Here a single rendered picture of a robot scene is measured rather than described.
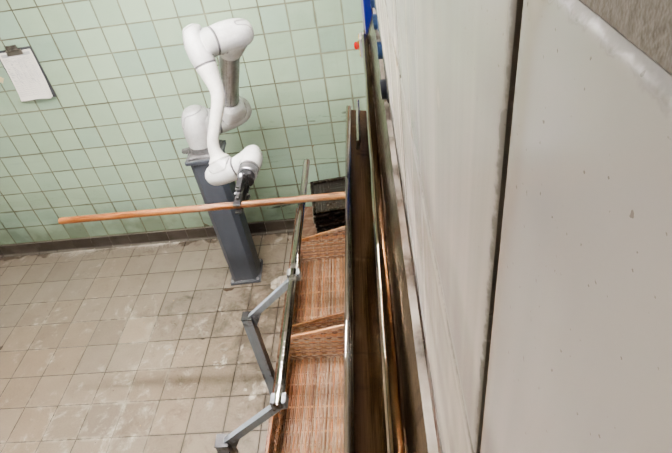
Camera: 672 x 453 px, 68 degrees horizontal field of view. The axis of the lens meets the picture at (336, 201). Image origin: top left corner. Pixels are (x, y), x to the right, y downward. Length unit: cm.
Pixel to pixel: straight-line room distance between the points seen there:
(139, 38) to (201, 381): 200
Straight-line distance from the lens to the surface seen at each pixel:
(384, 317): 87
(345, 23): 298
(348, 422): 111
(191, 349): 325
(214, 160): 238
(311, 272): 258
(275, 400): 148
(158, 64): 326
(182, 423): 299
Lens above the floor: 241
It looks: 37 degrees down
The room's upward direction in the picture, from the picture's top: 9 degrees counter-clockwise
